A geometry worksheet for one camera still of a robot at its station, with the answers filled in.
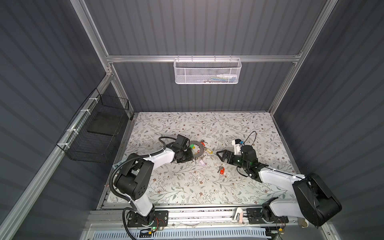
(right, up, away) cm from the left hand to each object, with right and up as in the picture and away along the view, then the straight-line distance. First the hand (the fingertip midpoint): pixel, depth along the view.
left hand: (192, 157), depth 93 cm
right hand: (+18, +2, -6) cm, 19 cm away
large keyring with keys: (+6, +7, +9) cm, 13 cm away
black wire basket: (-48, +15, -19) cm, 54 cm away
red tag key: (+18, -7, -2) cm, 19 cm away
